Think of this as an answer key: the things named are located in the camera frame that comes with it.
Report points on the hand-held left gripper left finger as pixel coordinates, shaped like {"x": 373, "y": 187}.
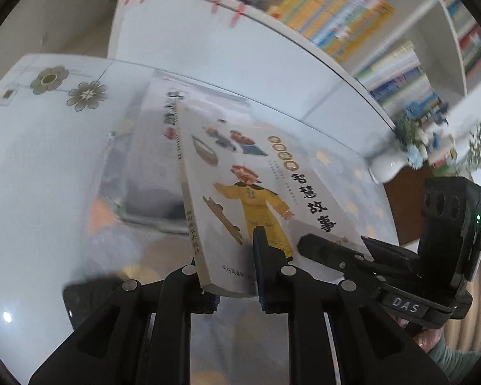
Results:
{"x": 176, "y": 296}

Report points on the person's right forearm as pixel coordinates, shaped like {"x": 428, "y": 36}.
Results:
{"x": 461, "y": 353}

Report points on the white book leaping monk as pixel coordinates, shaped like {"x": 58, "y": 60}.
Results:
{"x": 156, "y": 168}

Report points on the white ceramic vase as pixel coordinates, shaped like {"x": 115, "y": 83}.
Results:
{"x": 384, "y": 168}

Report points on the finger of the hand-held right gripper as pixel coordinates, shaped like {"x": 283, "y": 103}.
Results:
{"x": 328, "y": 252}

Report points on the row of thin shelf books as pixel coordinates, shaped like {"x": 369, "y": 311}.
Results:
{"x": 469, "y": 40}

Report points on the green leafy sprigs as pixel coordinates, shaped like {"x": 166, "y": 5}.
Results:
{"x": 475, "y": 148}

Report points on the person's right hand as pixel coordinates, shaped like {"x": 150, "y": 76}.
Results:
{"x": 425, "y": 339}

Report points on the white book yellow-robed figure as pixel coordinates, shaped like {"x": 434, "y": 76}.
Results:
{"x": 244, "y": 176}

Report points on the ginkgo pattern tablecloth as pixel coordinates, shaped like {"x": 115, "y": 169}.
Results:
{"x": 344, "y": 168}

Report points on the row of colourful shelf books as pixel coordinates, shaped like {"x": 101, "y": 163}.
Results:
{"x": 336, "y": 12}

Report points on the white bookshelf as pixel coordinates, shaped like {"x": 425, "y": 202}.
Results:
{"x": 224, "y": 36}

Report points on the row of blue-white shelf books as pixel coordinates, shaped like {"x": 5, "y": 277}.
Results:
{"x": 397, "y": 76}

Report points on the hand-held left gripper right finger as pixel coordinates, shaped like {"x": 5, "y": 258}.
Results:
{"x": 261, "y": 264}

